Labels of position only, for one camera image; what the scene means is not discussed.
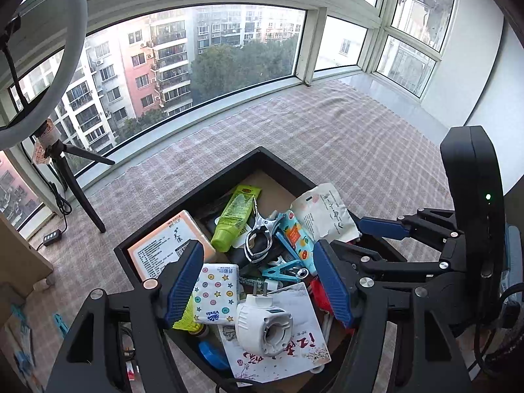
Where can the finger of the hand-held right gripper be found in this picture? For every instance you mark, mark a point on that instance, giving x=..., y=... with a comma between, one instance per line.
x=393, y=269
x=382, y=228

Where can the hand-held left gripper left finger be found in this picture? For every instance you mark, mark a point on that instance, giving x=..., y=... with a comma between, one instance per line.
x=184, y=284

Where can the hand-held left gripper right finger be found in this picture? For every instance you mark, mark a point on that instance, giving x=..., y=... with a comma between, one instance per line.
x=331, y=284

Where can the black storage box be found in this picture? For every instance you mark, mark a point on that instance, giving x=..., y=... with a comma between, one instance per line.
x=262, y=156

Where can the dotted tissue pack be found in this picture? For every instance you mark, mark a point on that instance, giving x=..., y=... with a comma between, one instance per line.
x=217, y=290

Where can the orange tissue pack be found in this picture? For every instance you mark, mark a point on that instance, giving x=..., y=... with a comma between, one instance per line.
x=159, y=245

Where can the blue plastic clothespin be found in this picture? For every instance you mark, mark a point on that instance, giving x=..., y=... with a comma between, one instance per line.
x=282, y=272

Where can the white paper packet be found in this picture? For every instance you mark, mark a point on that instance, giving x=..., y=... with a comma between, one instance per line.
x=327, y=208

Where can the blue orange-print packet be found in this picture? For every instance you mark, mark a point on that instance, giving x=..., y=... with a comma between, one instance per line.
x=297, y=237

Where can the blue round lid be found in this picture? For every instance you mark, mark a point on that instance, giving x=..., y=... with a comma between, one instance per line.
x=213, y=354

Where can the white plug adapter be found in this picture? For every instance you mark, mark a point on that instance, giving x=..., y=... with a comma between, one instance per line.
x=254, y=319

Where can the green tube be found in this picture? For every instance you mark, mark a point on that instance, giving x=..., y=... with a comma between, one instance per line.
x=233, y=217

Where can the pink plaid cloth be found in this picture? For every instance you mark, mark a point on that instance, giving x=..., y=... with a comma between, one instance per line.
x=327, y=139

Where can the black tripod stand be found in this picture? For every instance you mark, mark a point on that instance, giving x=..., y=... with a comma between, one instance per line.
x=80, y=188

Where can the wooden cabinet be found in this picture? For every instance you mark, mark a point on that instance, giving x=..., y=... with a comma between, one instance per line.
x=20, y=262

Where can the blue printed packets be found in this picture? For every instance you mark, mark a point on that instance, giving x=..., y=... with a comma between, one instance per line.
x=20, y=348

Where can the orange white paper tag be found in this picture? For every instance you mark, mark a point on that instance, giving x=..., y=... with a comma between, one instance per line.
x=45, y=139

